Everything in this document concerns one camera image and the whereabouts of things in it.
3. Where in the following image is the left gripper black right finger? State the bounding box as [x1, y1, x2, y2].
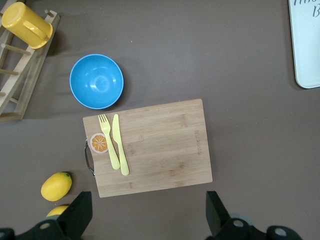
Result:
[205, 190, 235, 238]

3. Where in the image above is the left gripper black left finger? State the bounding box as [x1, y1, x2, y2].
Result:
[56, 191, 94, 238]

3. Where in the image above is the yellow lemon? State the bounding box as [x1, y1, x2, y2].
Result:
[46, 204, 71, 218]
[40, 171, 73, 202]

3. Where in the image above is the toy orange slice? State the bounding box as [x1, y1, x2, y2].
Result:
[89, 132, 110, 154]

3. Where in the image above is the yellow plastic knife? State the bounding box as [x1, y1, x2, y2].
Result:
[111, 113, 131, 176]

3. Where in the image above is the bamboo cutting board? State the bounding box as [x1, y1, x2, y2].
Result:
[82, 98, 214, 199]

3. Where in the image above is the yellow plastic fork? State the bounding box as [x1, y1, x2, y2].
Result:
[97, 113, 121, 171]

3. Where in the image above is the blue bowl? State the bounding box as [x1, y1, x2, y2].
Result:
[69, 53, 125, 111]

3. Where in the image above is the wooden peg drying rack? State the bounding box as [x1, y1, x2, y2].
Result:
[0, 0, 61, 123]

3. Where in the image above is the cream bear print tray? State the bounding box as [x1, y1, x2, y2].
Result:
[288, 0, 320, 90]

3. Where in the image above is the yellow plastic mug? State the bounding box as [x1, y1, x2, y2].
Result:
[1, 1, 54, 50]

